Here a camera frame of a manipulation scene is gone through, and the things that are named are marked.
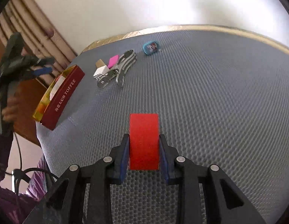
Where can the gold rectangular block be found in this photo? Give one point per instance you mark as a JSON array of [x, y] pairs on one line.
[[100, 63]]

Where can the red tin box gold inside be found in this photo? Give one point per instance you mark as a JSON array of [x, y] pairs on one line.
[[62, 98]]

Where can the red rectangular block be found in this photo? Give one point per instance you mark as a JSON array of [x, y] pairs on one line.
[[143, 142]]

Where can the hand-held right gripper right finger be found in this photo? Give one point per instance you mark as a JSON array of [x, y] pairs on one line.
[[163, 161]]

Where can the white block black zigzag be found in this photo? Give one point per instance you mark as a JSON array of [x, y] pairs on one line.
[[100, 72]]

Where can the small blue round case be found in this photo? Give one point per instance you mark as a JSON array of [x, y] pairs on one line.
[[151, 47]]

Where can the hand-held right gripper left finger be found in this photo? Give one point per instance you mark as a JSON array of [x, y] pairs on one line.
[[124, 161]]

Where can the brown wooden door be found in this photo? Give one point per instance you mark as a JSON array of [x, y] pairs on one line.
[[27, 112]]

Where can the beige leaf-print curtain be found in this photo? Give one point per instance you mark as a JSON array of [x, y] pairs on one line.
[[41, 28]]

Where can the pink rectangular block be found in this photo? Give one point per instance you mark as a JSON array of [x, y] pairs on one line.
[[113, 61]]

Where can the person's left hand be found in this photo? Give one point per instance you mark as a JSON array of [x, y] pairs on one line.
[[10, 112]]

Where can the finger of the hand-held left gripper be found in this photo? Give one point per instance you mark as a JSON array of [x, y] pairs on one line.
[[43, 71], [43, 61]]

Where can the gold tablecloth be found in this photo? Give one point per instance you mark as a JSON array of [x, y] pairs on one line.
[[205, 26]]

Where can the person's purple patterned garment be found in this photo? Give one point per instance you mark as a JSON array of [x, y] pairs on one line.
[[34, 184]]

